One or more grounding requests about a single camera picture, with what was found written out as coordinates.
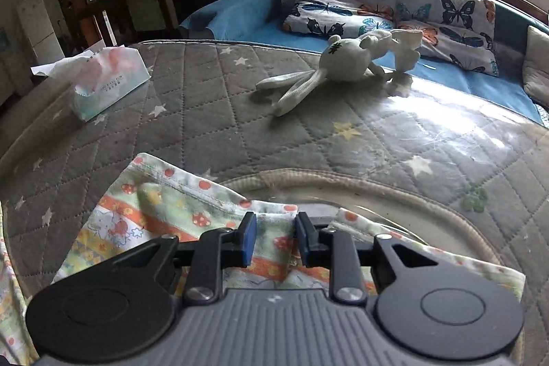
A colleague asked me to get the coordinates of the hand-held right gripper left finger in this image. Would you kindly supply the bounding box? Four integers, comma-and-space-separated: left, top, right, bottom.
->
110, 212, 257, 305

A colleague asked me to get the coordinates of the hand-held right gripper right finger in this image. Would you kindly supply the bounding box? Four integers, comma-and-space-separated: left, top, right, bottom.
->
296, 212, 451, 304

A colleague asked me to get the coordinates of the printed children's garment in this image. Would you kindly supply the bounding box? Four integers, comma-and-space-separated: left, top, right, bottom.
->
0, 153, 526, 365

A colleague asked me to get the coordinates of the grey quilted star table cover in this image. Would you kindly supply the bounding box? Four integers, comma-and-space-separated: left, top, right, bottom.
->
0, 39, 549, 350

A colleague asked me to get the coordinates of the white plush rabbit toy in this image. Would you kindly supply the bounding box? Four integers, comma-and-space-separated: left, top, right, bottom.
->
256, 28, 423, 117

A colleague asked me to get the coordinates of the tissue pack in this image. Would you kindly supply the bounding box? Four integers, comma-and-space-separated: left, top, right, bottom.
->
31, 46, 152, 122

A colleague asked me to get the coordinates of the butterfly print pillow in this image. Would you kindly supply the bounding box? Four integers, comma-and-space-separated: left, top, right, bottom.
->
394, 0, 500, 78
282, 0, 403, 38

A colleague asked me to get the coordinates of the blue sofa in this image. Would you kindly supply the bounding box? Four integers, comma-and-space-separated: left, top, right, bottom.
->
179, 0, 549, 124

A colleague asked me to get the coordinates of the beige cushion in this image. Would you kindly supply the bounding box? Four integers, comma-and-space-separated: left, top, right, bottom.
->
522, 25, 549, 106

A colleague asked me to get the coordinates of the white refrigerator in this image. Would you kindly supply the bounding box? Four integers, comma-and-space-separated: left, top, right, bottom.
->
16, 0, 66, 67

